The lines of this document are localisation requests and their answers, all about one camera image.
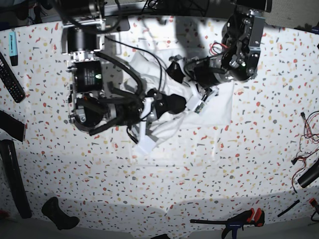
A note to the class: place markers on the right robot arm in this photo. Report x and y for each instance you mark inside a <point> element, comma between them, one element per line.
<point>97,104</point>

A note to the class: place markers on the small orange black clip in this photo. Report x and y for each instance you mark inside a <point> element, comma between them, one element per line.
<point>313,202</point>

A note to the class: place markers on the black cylinder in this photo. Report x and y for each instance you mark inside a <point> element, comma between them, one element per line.
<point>311,175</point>

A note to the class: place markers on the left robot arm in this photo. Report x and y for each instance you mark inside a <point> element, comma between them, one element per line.
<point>237,61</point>

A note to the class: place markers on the white T-shirt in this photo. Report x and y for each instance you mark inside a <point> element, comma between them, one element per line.
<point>156,81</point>

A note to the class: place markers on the black TV remote control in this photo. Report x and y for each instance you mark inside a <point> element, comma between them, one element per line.
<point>10,81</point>

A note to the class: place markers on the black flat box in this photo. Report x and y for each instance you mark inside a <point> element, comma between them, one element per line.
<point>12,126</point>

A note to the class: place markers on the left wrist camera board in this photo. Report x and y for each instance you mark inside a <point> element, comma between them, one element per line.
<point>200,108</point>

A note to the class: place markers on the terrazzo patterned tablecloth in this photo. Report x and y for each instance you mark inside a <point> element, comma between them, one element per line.
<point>204,172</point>

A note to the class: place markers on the blue highlighter marker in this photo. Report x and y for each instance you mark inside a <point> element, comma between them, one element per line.
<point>13,53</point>

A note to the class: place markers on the long black tube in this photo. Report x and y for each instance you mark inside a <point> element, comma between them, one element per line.
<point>12,172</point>

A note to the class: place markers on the black orange bar clamp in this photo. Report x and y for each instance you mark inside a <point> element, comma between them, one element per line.
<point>232,225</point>

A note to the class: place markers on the small black rod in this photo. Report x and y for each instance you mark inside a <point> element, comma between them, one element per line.
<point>289,208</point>

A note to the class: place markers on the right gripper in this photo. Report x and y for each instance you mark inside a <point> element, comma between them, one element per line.
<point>140,133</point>

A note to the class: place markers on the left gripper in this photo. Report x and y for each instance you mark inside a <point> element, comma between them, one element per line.
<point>202,75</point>

